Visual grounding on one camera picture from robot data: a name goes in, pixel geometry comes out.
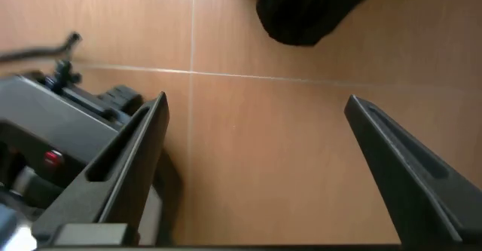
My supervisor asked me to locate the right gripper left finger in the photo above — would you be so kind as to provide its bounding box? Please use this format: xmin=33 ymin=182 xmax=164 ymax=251
xmin=31 ymin=91 xmax=170 ymax=244

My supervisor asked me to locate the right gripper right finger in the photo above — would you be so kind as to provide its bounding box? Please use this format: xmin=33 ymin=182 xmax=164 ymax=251
xmin=344 ymin=94 xmax=482 ymax=246

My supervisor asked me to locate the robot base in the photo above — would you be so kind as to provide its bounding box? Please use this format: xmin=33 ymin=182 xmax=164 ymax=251
xmin=0 ymin=60 xmax=184 ymax=246

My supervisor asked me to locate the heap of clothes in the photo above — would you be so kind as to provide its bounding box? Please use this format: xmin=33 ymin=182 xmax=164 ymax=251
xmin=255 ymin=0 xmax=380 ymax=47

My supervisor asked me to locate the black cable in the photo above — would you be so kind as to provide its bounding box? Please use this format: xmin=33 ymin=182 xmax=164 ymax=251
xmin=0 ymin=32 xmax=83 ymax=66

